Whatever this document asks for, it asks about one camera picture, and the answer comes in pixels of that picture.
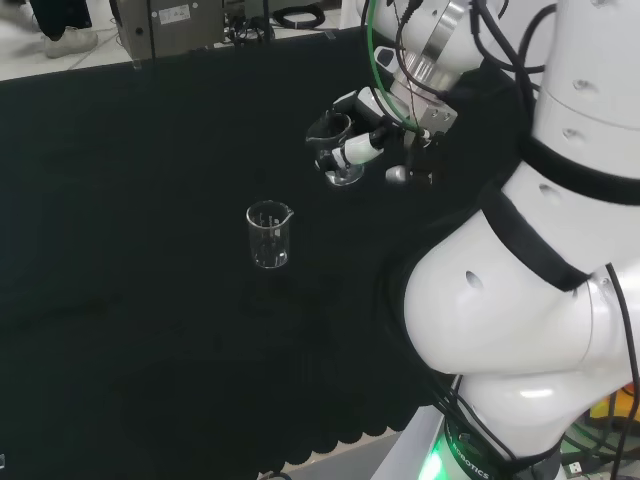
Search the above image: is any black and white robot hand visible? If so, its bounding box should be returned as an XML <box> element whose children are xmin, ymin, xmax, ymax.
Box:
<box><xmin>305</xmin><ymin>87</ymin><xmax>446</xmax><ymax>189</ymax></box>

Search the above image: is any clear glass beaker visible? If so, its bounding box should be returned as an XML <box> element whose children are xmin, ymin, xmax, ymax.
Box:
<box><xmin>245</xmin><ymin>199</ymin><xmax>296</xmax><ymax>271</ymax></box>
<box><xmin>306</xmin><ymin>113</ymin><xmax>366</xmax><ymax>188</ymax></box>

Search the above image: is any grey metal cabinet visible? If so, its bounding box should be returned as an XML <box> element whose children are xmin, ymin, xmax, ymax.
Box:
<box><xmin>108</xmin><ymin>0</ymin><xmax>227</xmax><ymax>62</ymax></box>

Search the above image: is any black bench cloth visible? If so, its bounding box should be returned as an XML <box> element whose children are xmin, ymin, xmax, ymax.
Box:
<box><xmin>0</xmin><ymin>24</ymin><xmax>534</xmax><ymax>465</ymax></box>

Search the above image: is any person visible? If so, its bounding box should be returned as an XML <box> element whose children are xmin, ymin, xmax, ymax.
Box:
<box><xmin>28</xmin><ymin>0</ymin><xmax>100</xmax><ymax>60</ymax></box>

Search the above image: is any green cable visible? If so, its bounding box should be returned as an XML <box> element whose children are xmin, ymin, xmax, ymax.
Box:
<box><xmin>366</xmin><ymin>0</ymin><xmax>427</xmax><ymax>139</ymax></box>

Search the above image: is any coiled black cable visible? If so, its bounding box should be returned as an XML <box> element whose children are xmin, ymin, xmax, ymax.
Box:
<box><xmin>271</xmin><ymin>5</ymin><xmax>327</xmax><ymax>30</ymax></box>

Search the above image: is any tangled dark cable bundle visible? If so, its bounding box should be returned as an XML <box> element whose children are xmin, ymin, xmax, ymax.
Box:
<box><xmin>223</xmin><ymin>13</ymin><xmax>275</xmax><ymax>45</ymax></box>

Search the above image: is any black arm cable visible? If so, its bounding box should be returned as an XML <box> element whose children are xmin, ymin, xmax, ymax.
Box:
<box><xmin>603</xmin><ymin>263</ymin><xmax>640</xmax><ymax>480</ymax></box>
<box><xmin>468</xmin><ymin>0</ymin><xmax>560</xmax><ymax>104</ymax></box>

